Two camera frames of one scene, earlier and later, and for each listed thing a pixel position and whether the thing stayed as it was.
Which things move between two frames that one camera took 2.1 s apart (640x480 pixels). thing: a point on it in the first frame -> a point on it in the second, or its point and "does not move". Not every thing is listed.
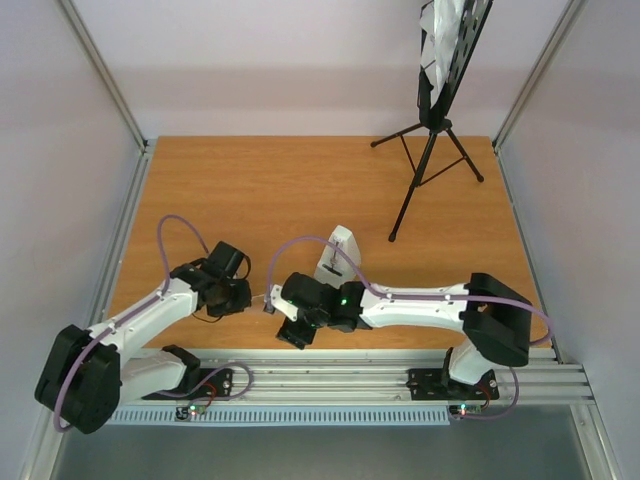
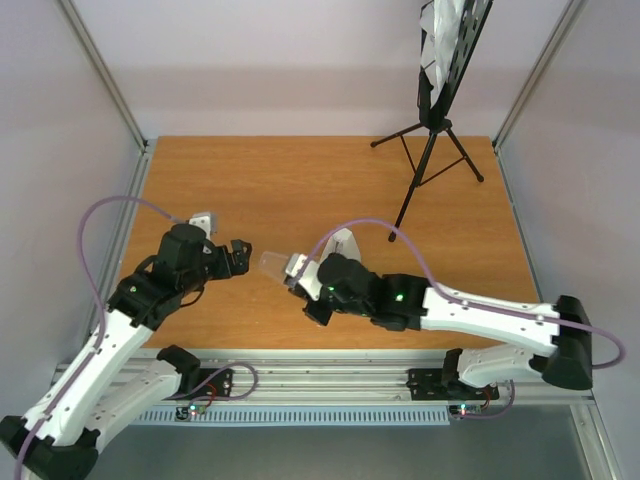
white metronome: (335, 267) does not move
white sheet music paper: (441, 20) does not move
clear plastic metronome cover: (258, 301) -> (274, 265)
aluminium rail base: (373, 377) does not move
